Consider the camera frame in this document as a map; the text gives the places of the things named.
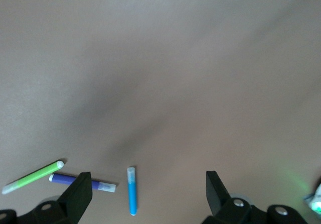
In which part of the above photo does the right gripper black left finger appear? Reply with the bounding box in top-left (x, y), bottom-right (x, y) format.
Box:
top-left (0, 172), bottom-right (93, 224)

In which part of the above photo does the brown table cover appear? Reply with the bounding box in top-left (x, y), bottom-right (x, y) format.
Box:
top-left (0, 0), bottom-right (321, 224)

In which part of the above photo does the purple marker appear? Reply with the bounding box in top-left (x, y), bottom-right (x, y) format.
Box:
top-left (49, 173), bottom-right (117, 193)

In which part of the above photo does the blue marker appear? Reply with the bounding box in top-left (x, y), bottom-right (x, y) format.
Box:
top-left (126, 166), bottom-right (138, 216)

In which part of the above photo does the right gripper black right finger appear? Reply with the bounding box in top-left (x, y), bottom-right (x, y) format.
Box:
top-left (202, 171), bottom-right (308, 224)

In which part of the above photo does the green marker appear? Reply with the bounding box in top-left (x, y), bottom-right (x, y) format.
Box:
top-left (2, 160), bottom-right (65, 195)

